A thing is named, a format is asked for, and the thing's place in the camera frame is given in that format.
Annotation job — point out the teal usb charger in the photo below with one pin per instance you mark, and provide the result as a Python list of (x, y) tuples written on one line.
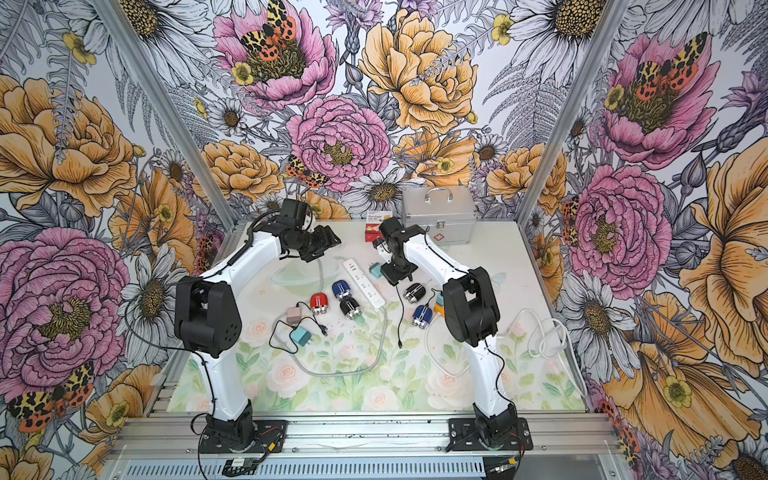
[(300, 336), (375, 270)]

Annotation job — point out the red cardboard box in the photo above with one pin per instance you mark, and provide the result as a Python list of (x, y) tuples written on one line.
[(374, 218)]

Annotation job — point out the white power strip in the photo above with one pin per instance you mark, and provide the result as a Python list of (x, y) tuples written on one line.
[(364, 284)]

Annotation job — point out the silver metal case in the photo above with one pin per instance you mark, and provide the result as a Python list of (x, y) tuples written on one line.
[(445, 213)]

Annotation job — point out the aluminium front rail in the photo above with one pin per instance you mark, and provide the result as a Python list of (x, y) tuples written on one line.
[(421, 434)]

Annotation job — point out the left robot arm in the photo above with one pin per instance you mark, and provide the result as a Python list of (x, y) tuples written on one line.
[(208, 321)]

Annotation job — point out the pink usb charger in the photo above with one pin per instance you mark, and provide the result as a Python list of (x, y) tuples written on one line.
[(293, 316)]

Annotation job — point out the red electric shaver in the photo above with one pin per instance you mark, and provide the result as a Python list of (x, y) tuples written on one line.
[(319, 303)]

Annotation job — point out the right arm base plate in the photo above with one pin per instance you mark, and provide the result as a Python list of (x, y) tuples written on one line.
[(465, 434)]

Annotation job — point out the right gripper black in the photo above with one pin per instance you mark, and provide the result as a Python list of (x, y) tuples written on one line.
[(391, 276)]

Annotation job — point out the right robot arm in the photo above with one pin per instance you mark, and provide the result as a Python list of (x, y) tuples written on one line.
[(471, 314)]

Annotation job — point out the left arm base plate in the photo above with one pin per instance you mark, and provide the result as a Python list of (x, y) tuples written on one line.
[(250, 436)]

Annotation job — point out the dark blue electric shaver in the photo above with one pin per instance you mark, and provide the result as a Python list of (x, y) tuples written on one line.
[(422, 316)]

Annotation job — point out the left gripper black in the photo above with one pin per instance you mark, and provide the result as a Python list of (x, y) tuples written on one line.
[(325, 240)]

